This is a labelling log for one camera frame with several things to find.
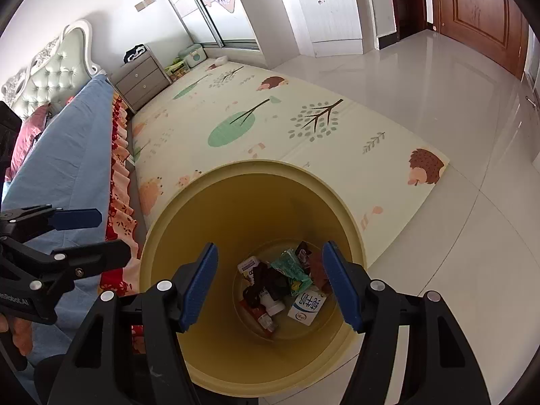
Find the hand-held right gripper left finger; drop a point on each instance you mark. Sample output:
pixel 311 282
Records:
pixel 198 287

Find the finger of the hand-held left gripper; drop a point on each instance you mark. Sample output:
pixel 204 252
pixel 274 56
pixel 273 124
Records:
pixel 78 218
pixel 105 253

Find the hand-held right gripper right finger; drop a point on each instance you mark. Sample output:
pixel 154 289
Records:
pixel 341 287

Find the white milk carton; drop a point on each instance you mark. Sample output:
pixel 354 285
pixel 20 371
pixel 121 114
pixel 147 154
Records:
pixel 306 306

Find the green snack packet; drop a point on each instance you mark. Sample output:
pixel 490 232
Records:
pixel 291 268

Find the dark red cloth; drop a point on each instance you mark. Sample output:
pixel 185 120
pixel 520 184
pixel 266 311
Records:
pixel 265 280

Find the red snack packet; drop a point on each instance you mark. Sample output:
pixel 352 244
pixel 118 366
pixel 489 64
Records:
pixel 261 318

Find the yellow trash bin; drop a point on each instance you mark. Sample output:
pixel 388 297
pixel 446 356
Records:
pixel 253 202

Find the person's left hand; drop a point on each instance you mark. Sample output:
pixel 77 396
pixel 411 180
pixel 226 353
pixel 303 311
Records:
pixel 21 337

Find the red floral bed skirt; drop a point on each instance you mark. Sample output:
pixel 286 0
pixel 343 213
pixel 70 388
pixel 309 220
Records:
pixel 122 219

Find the bed with blue sheet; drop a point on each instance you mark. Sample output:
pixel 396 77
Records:
pixel 80 156

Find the pink pillow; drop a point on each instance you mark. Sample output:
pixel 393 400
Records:
pixel 29 135

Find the printed play mat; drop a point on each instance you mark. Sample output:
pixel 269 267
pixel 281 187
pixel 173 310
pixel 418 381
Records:
pixel 337 143

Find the green tufted headboard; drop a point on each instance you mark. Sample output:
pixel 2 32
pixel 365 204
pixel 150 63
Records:
pixel 55 76

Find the grey nightstand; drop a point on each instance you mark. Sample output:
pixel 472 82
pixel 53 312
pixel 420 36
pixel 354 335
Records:
pixel 143 80

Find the black cloth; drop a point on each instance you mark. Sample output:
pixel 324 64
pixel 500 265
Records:
pixel 135 52

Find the yellow green toy box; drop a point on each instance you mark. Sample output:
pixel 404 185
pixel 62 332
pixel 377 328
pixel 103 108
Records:
pixel 177 69

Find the green storage box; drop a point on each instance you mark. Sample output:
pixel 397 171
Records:
pixel 194 57

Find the white sliding door wardrobe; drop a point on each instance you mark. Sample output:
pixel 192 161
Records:
pixel 236 17

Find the white cabinet with stickers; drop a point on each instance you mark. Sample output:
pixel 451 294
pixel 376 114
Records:
pixel 333 12

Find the brown wooden door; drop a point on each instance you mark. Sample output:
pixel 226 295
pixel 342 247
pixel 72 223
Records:
pixel 481 4

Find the brown wall switch panel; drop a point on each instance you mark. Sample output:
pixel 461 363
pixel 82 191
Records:
pixel 145 3

